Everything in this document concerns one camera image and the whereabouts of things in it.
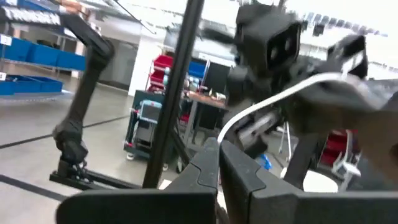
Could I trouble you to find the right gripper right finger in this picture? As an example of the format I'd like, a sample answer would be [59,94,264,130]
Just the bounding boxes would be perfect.
[219,139,398,224]

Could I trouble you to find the white plastic bin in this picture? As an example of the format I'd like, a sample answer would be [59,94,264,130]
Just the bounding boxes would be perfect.
[279,169,339,193]

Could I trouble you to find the blue shelf bins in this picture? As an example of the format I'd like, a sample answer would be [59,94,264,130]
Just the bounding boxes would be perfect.
[188,61,208,78]

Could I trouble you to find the person's hand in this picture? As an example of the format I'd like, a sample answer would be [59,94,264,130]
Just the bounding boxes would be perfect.
[57,0,91,15]

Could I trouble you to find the wire shelving rack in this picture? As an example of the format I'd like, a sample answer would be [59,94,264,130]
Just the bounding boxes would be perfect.
[0,0,91,103]

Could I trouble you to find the wooden top workbench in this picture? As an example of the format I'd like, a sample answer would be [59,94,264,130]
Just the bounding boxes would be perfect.
[186,91,228,147]

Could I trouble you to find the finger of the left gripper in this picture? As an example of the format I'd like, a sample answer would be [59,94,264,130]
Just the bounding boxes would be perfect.
[295,77,398,111]

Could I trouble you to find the stacked red bins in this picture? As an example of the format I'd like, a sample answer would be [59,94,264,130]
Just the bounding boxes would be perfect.
[147,54,174,94]

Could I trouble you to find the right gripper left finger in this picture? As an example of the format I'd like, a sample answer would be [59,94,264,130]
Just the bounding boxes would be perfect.
[55,136,220,224]

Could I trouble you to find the light blue device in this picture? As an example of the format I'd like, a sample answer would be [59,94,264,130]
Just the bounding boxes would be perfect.
[139,100,162,124]

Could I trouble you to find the black cabinet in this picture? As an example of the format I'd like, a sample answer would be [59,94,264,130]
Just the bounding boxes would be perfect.
[205,62,231,94]

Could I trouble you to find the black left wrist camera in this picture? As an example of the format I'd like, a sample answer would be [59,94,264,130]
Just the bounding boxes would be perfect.
[234,2,303,74]

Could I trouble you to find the red slanted storage bin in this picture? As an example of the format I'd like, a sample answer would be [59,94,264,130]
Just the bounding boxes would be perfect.
[320,151,345,167]
[326,132,361,152]

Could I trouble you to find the teal equipment cart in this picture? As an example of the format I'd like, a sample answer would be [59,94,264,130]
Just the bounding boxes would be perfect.
[124,90,165,160]

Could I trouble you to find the white cord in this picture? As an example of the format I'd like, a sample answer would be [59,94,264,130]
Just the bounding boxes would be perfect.
[216,72,346,146]

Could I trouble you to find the blue storage bin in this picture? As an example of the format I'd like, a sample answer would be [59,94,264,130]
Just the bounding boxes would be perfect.
[26,43,62,68]
[0,74,65,96]
[0,36,34,62]

